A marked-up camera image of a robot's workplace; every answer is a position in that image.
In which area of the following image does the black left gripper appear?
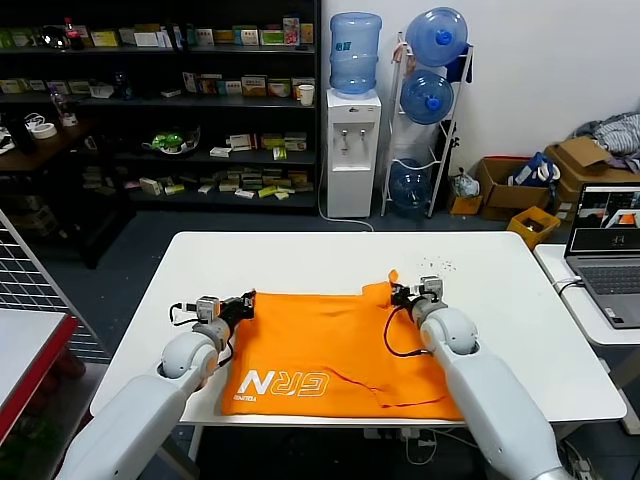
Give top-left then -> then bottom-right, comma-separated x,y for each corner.
219,289 -> 258,321

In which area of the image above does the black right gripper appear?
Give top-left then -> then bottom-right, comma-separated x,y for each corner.
388,282 -> 421,307

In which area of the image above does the orange t-shirt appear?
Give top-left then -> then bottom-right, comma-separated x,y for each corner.
220,269 -> 464,422

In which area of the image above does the pile of grey clothes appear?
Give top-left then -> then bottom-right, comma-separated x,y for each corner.
572,111 -> 640,172

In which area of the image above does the blue water jug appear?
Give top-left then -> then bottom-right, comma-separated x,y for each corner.
404,6 -> 469,68
388,157 -> 434,219
399,68 -> 455,125

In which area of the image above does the small yellow cardboard box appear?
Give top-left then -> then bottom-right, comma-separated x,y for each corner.
448,190 -> 484,215

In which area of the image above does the white water dispenser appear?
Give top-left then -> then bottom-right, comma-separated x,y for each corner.
325,88 -> 382,218

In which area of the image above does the white plastic bag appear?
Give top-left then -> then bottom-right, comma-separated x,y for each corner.
452,167 -> 481,199

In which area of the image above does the closed brown cardboard box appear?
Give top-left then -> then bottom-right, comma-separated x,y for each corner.
477,156 -> 554,221

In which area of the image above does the yellow plastic bin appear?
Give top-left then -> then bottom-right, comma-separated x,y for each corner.
507,205 -> 561,245

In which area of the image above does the white side table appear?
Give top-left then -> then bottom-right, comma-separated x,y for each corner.
532,243 -> 640,436

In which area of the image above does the blue and white bag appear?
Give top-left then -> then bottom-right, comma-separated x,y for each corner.
508,151 -> 564,188

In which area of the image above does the black shelving unit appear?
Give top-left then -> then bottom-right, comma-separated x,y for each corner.
0,0 -> 322,217

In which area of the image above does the grey laptop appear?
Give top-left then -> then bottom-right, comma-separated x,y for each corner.
563,183 -> 640,330

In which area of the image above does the red-edged white table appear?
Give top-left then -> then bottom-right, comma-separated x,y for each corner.
0,307 -> 81,436

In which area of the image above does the open brown cardboard box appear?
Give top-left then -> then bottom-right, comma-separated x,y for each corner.
544,136 -> 640,219

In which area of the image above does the upright blue water bottle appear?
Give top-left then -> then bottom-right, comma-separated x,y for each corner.
328,12 -> 383,98

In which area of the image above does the dark brown desk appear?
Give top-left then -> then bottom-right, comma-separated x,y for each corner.
0,117 -> 101,271

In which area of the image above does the clear plastic bottle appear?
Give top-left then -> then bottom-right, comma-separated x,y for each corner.
49,90 -> 79,127

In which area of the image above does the black thermos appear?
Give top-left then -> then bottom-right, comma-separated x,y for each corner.
9,115 -> 39,154

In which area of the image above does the cola bottle red cap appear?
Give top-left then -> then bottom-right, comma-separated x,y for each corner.
62,17 -> 85,51

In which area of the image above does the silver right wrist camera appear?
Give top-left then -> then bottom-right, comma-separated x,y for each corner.
418,275 -> 444,304

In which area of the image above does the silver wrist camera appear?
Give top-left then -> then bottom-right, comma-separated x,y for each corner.
194,295 -> 221,326
418,275 -> 444,304

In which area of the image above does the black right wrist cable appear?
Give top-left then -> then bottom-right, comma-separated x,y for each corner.
383,303 -> 434,359

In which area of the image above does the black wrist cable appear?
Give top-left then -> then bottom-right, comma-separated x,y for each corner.
168,301 -> 236,367
383,303 -> 434,359

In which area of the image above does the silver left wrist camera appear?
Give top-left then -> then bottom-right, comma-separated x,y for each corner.
194,295 -> 221,326

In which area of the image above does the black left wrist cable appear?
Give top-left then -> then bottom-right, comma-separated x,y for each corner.
168,301 -> 236,367

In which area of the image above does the white dispenser power cable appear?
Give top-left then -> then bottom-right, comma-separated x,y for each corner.
318,187 -> 374,231

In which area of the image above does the white wire jug rack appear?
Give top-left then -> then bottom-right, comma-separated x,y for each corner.
380,31 -> 475,218

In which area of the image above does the white wire grid panel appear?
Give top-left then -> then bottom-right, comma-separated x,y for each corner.
0,207 -> 99,341

